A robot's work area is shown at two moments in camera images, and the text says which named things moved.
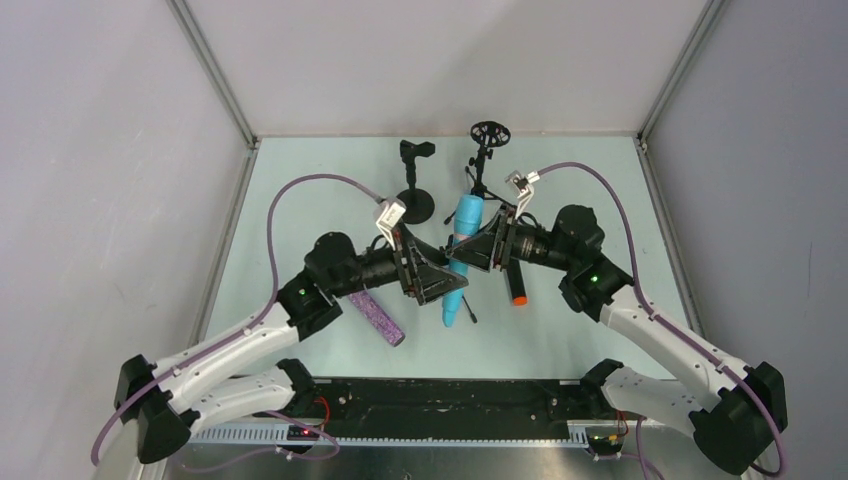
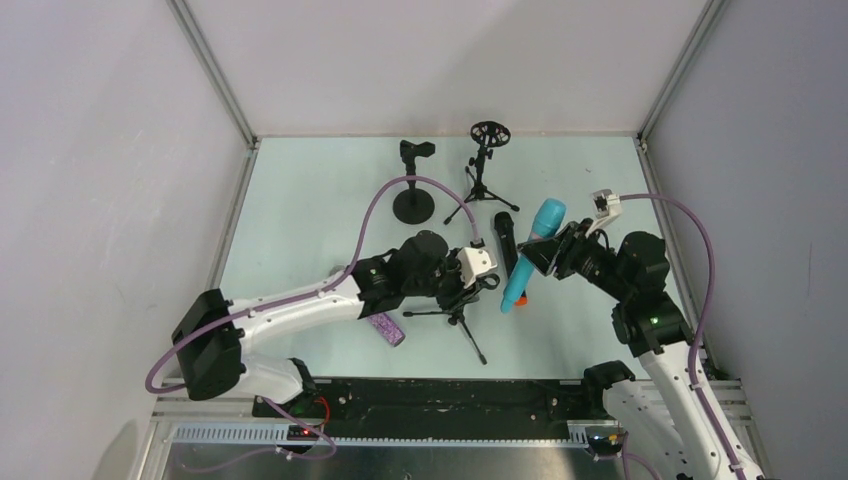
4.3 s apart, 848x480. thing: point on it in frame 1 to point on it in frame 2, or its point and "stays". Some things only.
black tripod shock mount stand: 487,135 stays
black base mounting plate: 441,409 stays
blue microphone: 469,218 to 549,216
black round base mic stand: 419,204 stays
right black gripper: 501,240 to 556,250
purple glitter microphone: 371,310 stays
